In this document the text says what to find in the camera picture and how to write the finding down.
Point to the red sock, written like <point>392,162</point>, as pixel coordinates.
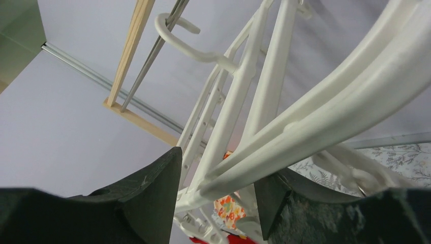
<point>233,239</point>

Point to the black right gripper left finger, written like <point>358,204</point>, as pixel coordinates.
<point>136,209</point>

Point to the floral patterned table mat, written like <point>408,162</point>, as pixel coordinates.
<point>411,161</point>

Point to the orange floral cloth bundle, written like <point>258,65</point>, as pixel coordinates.
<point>227,211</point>

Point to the wooden drying rack stand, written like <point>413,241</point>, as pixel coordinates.
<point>138,56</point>

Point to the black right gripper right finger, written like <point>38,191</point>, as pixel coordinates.
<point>295,209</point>

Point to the white clip sock hanger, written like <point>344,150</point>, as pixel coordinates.
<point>389,68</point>

